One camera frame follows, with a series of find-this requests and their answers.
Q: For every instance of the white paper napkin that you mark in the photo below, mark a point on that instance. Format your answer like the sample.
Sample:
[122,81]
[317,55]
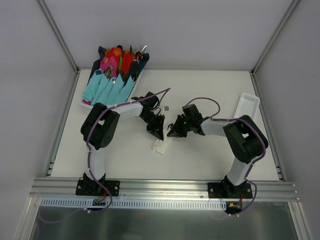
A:
[160,146]

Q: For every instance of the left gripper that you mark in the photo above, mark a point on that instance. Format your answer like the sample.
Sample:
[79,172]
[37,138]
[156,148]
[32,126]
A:
[155,122]

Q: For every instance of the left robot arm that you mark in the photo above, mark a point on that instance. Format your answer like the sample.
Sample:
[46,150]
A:
[98,131]

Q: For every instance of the pink rolled napkin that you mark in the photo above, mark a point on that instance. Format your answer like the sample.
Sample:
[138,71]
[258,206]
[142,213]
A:
[110,62]

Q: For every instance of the dark navy rolled napkin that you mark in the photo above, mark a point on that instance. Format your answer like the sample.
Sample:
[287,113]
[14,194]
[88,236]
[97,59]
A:
[142,62]

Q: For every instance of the light blue rolled napkin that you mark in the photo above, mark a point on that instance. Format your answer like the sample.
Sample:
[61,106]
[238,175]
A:
[108,91]

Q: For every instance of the white slotted cable duct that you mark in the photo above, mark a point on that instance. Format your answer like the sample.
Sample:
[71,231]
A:
[216,205]

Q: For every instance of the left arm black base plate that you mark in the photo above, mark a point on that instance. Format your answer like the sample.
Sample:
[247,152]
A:
[89,187]

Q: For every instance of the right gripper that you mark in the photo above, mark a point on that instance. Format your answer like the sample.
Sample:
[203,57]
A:
[182,124]

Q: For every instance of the white tray of rolled napkins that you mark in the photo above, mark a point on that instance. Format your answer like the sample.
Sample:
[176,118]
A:
[132,70]

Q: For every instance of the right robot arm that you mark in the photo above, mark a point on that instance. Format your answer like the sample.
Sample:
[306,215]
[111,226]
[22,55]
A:
[248,145]

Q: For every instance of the aluminium mounting rail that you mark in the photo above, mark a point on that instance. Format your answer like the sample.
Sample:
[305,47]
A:
[150,189]

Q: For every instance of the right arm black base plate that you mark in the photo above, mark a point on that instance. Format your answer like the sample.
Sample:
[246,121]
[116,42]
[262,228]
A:
[218,190]

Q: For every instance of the small white perforated basket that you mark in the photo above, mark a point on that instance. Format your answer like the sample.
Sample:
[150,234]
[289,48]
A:
[248,105]

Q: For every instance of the silver spoon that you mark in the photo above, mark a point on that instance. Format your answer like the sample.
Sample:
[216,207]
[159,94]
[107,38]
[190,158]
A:
[170,125]

